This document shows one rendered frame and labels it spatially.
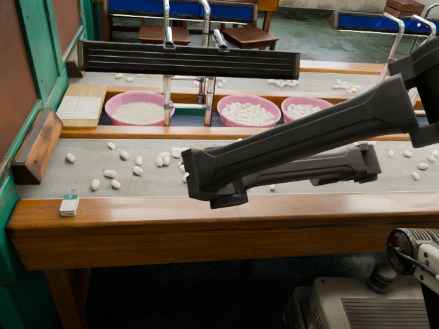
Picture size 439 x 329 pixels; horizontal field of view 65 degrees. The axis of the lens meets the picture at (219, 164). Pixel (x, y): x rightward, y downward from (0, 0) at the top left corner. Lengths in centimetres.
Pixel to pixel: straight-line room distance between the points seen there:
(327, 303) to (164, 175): 65
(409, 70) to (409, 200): 81
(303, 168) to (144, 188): 52
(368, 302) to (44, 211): 100
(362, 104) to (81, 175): 87
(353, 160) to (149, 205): 53
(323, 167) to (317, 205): 33
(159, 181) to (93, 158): 24
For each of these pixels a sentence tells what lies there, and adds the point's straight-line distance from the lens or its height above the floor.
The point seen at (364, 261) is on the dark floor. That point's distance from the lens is 206.
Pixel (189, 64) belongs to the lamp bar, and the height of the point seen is 107.
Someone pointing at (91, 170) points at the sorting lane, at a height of 74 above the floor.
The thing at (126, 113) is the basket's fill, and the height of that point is 73.
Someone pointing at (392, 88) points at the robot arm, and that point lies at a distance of 44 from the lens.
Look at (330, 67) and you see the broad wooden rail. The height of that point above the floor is 76.
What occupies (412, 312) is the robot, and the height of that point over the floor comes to 47.
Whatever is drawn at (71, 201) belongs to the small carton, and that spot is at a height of 79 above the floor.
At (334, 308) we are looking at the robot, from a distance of 122.
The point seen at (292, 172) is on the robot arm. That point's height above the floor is 104.
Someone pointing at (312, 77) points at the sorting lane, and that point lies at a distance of 198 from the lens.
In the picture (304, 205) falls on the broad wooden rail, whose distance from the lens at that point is 104.
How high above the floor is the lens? 144
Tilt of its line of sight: 37 degrees down
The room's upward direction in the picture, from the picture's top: 7 degrees clockwise
